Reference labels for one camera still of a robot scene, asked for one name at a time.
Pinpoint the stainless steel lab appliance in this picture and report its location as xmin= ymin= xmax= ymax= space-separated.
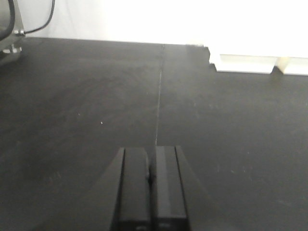
xmin=0 ymin=0 xmax=25 ymax=66

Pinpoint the left white storage bin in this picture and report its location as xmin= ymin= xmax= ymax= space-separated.
xmin=208 ymin=46 xmax=279 ymax=74

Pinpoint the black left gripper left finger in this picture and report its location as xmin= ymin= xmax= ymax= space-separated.
xmin=110 ymin=147 xmax=151 ymax=231

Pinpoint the black power cable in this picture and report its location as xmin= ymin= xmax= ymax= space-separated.
xmin=24 ymin=0 xmax=55 ymax=34

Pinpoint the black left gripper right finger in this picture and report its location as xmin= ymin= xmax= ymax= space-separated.
xmin=150 ymin=146 xmax=189 ymax=231

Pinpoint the middle white storage bin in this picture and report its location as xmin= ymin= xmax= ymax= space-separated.
xmin=276 ymin=57 xmax=308 ymax=76

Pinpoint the white storage bin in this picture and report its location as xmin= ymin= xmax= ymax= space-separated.
xmin=208 ymin=46 xmax=279 ymax=74
xmin=276 ymin=57 xmax=308 ymax=76

